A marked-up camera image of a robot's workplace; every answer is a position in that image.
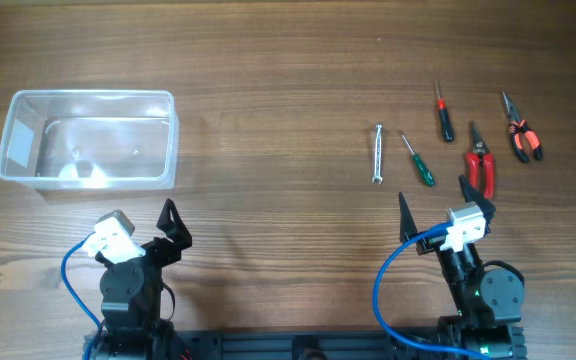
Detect red handled snips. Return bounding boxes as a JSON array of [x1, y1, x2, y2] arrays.
[[466, 121, 495, 199]]

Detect orange black needle-nose pliers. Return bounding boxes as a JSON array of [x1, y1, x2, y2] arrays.
[[501, 91, 544, 163]]

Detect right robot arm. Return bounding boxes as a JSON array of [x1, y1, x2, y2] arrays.
[[402, 175, 527, 359]]

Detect clear plastic container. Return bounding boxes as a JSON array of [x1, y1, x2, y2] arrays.
[[0, 89, 181, 190]]

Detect silver combination wrench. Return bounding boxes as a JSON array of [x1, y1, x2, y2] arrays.
[[372, 123, 383, 185]]

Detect green handled screwdriver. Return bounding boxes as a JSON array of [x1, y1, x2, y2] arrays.
[[400, 132, 435, 187]]

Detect black red handled screwdriver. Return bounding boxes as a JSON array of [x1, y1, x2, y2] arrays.
[[435, 81, 454, 143]]

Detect left blue cable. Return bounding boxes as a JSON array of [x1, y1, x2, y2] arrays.
[[60, 232, 105, 360]]

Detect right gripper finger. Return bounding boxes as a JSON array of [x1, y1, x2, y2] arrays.
[[458, 175, 496, 216], [398, 192, 417, 244]]

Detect blue cable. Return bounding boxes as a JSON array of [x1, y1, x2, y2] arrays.
[[60, 232, 105, 360], [372, 221, 489, 360]]

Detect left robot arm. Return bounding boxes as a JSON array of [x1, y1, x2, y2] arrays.
[[82, 199, 192, 360]]

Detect right blue cable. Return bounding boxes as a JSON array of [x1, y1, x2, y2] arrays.
[[372, 221, 489, 360]]

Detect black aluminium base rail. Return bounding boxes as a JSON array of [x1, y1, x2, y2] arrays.
[[82, 327, 527, 360]]

